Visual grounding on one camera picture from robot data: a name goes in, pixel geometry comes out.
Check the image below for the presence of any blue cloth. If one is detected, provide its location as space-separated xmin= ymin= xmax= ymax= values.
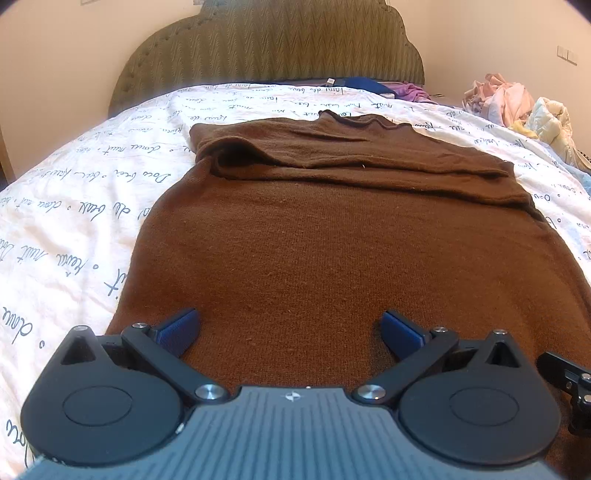
xmin=344 ymin=76 xmax=393 ymax=94

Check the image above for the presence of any purple cloth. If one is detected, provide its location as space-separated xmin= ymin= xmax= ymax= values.
xmin=385 ymin=80 xmax=433 ymax=103

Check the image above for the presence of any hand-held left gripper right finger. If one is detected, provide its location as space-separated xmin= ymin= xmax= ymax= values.
xmin=352 ymin=310 xmax=532 ymax=407

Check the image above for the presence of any wooden bedside furniture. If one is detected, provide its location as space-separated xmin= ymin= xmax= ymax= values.
xmin=0 ymin=127 xmax=16 ymax=182

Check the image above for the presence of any white script-printed blanket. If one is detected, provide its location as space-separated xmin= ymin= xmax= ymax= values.
xmin=0 ymin=82 xmax=591 ymax=480

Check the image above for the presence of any cream quilted blanket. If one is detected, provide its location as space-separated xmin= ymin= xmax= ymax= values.
xmin=522 ymin=96 xmax=591 ymax=171

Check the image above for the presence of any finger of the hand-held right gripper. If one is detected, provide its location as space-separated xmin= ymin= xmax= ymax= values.
xmin=537 ymin=352 xmax=591 ymax=394

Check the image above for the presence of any brown knit sweater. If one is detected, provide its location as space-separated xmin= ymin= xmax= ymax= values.
xmin=105 ymin=110 xmax=591 ymax=478

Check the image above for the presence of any green upholstered headboard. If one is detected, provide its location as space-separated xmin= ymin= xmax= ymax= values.
xmin=107 ymin=0 xmax=426 ymax=118

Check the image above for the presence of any pile of pink clothes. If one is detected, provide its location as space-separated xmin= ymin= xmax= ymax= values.
xmin=463 ymin=72 xmax=537 ymax=128

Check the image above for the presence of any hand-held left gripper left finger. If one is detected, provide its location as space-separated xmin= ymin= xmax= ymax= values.
xmin=58 ymin=308 xmax=232 ymax=407

